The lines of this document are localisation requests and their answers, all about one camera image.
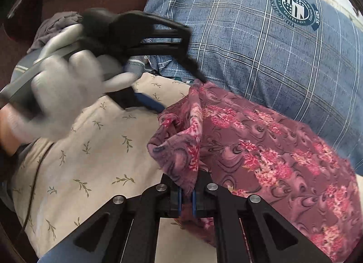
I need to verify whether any maroon floral garment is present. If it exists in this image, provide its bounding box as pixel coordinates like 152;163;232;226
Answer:
147;82;362;262

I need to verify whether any left white gloved hand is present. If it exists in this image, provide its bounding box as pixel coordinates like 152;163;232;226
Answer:
5;50;140;141

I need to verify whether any brown headboard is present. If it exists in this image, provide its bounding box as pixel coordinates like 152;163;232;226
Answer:
2;0;147;44

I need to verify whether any grey crumpled cloth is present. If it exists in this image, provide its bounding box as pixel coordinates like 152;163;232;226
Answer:
27;11;82;54

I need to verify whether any cream leaf-print pillow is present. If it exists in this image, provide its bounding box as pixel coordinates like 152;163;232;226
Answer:
11;72;219;263

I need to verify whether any blue plaid quilt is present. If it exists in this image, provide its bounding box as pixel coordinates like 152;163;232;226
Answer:
144;0;362;174

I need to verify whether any black cable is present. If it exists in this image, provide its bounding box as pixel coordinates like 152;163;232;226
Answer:
20;142;56;235

